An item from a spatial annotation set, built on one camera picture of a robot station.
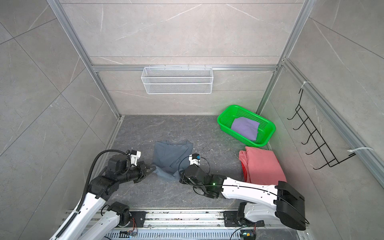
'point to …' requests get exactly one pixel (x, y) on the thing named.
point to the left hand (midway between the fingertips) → (156, 164)
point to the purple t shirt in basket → (247, 127)
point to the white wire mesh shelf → (177, 80)
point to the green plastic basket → (266, 129)
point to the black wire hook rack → (330, 160)
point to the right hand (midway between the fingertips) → (178, 172)
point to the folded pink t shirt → (261, 166)
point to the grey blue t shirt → (170, 157)
